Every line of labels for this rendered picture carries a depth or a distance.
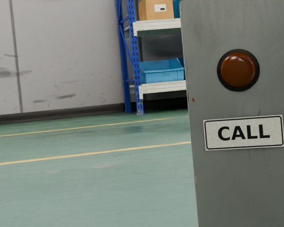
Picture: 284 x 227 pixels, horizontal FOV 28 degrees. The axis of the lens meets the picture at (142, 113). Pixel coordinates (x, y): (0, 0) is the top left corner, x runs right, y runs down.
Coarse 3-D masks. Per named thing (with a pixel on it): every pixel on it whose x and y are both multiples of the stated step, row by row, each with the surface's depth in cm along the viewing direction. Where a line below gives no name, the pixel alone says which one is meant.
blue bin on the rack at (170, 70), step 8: (144, 64) 533; (152, 64) 534; (160, 64) 536; (168, 64) 537; (176, 64) 513; (144, 72) 484; (152, 72) 485; (160, 72) 487; (168, 72) 489; (176, 72) 491; (144, 80) 490; (152, 80) 486; (160, 80) 488; (168, 80) 490; (176, 80) 492
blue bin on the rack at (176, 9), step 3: (174, 0) 523; (177, 0) 515; (180, 0) 507; (174, 3) 527; (177, 3) 519; (174, 6) 528; (177, 6) 520; (174, 9) 530; (177, 9) 522; (174, 12) 531; (177, 12) 523; (174, 15) 532; (177, 15) 524; (174, 18) 534
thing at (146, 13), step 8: (144, 0) 488; (152, 0) 486; (160, 0) 487; (168, 0) 488; (144, 8) 490; (152, 8) 486; (160, 8) 487; (168, 8) 489; (144, 16) 493; (152, 16) 486; (160, 16) 487; (168, 16) 489
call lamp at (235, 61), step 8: (232, 56) 36; (240, 56) 35; (248, 56) 35; (224, 64) 36; (232, 64) 36; (240, 64) 35; (248, 64) 35; (224, 72) 36; (232, 72) 36; (240, 72) 35; (248, 72) 35; (224, 80) 36; (232, 80) 36; (240, 80) 35; (248, 80) 35
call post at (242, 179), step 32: (192, 0) 36; (224, 0) 36; (256, 0) 35; (192, 32) 36; (224, 32) 36; (256, 32) 35; (192, 64) 37; (256, 64) 35; (192, 96) 37; (224, 96) 36; (256, 96) 36; (192, 128) 37; (224, 128) 36; (256, 128) 36; (192, 160) 37; (224, 160) 36; (256, 160) 36; (224, 192) 37; (256, 192) 36; (224, 224) 37; (256, 224) 36
